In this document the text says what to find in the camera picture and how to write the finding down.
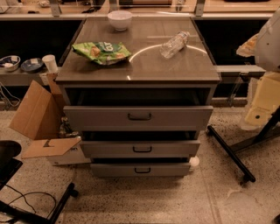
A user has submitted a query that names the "grey bottom drawer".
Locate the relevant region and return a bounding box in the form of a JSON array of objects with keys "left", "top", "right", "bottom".
[{"left": 90, "top": 163, "right": 190, "bottom": 178}]

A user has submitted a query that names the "dark blue small bowl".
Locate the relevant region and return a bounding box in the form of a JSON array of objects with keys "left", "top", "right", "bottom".
[{"left": 21, "top": 58, "right": 44, "bottom": 74}]

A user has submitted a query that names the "grey top drawer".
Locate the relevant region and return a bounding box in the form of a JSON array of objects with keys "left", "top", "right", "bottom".
[{"left": 64, "top": 106, "right": 213, "bottom": 131}]

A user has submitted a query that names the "green chip bag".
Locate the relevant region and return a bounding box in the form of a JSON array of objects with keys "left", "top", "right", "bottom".
[{"left": 72, "top": 42, "right": 131, "bottom": 66}]

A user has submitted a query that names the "white paper cup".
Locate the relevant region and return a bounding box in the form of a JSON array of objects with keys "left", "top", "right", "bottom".
[{"left": 42, "top": 54, "right": 59, "bottom": 74}]

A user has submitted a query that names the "white bowl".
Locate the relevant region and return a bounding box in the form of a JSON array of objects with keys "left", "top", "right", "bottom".
[{"left": 108, "top": 10, "right": 132, "bottom": 31}]

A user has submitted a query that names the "white bottle behind cabinet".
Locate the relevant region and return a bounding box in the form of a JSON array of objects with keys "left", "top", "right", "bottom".
[{"left": 189, "top": 156, "right": 200, "bottom": 167}]

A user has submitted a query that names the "black table stand right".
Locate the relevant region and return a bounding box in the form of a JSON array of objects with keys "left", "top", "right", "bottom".
[{"left": 207, "top": 107, "right": 280, "bottom": 183}]

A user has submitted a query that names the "black chair with base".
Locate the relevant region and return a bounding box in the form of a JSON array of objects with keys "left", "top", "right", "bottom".
[{"left": 0, "top": 140, "right": 78, "bottom": 224}]

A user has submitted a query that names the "grey drawer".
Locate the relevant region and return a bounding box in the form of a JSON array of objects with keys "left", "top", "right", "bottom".
[
  {"left": 90, "top": 163, "right": 190, "bottom": 178},
  {"left": 64, "top": 106, "right": 213, "bottom": 131},
  {"left": 80, "top": 140, "right": 200, "bottom": 158}
]

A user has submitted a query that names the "clear plastic water bottle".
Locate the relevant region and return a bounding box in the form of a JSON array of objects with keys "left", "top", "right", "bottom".
[{"left": 160, "top": 31, "right": 190, "bottom": 59}]

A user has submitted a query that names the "blue patterned bowl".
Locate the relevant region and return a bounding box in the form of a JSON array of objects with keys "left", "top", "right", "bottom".
[{"left": 0, "top": 55, "right": 21, "bottom": 72}]

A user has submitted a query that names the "black floor cable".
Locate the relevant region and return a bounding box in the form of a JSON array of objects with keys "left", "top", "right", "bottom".
[{"left": 3, "top": 184, "right": 58, "bottom": 220}]

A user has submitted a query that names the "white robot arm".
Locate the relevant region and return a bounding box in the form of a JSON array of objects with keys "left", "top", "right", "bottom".
[{"left": 236, "top": 9, "right": 280, "bottom": 130}]

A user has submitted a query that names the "grey drawer cabinet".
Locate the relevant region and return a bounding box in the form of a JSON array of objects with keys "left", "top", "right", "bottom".
[{"left": 56, "top": 17, "right": 221, "bottom": 164}]

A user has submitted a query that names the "grey middle drawer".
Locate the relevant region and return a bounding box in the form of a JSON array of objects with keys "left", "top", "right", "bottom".
[{"left": 80, "top": 140, "right": 200, "bottom": 158}]

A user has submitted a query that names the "open cardboard box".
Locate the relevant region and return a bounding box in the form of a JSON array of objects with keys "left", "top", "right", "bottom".
[{"left": 10, "top": 80, "right": 90, "bottom": 165}]

